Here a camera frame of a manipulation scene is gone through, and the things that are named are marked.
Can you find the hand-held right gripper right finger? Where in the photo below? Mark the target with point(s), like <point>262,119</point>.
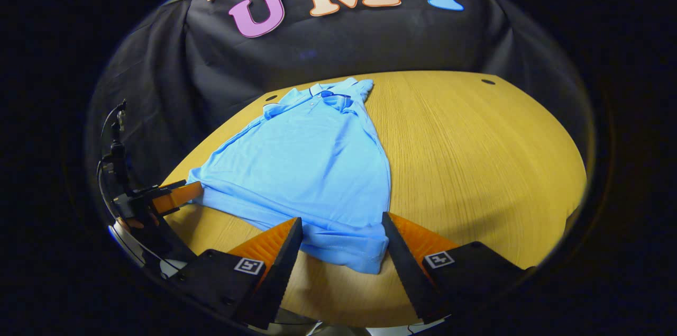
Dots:
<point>404,267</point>

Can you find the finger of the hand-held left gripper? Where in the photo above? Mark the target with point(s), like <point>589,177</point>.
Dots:
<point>177,196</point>

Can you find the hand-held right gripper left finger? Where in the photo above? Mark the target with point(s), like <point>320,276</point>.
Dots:
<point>280,267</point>

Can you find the light blue T-shirt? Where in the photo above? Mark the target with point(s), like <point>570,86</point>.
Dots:
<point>312,166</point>

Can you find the black backdrop cloth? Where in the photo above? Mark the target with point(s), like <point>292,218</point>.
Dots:
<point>370,39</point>

